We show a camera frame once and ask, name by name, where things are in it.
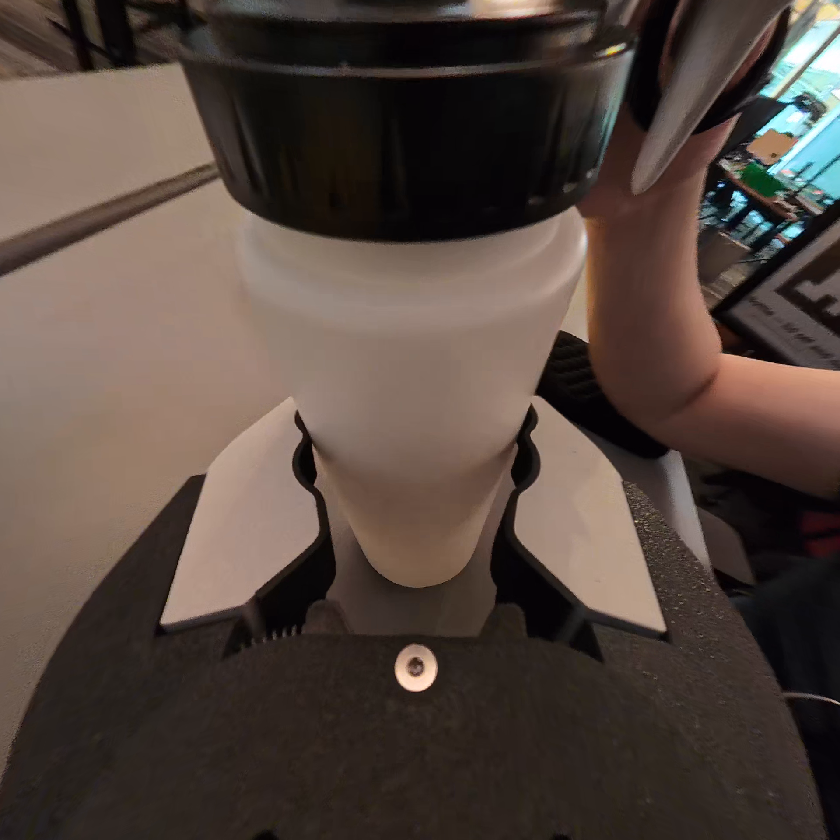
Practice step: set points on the black bottle lid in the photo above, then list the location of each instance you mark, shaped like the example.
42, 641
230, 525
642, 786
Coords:
394, 144

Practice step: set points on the person's right hand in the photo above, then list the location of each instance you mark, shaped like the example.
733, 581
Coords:
676, 190

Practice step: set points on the black framed sign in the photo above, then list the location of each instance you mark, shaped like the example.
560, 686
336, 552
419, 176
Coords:
807, 289

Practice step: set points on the white plastic bottle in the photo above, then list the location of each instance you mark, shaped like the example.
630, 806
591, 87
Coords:
407, 367

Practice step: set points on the dark workbench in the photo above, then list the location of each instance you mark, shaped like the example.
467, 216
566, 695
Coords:
768, 203

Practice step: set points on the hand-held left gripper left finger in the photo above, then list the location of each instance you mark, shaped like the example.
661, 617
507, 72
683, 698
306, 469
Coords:
243, 525

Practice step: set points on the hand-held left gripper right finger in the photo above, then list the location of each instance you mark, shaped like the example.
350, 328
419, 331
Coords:
584, 525

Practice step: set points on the person's right forearm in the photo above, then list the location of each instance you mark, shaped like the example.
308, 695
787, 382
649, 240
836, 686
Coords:
649, 315

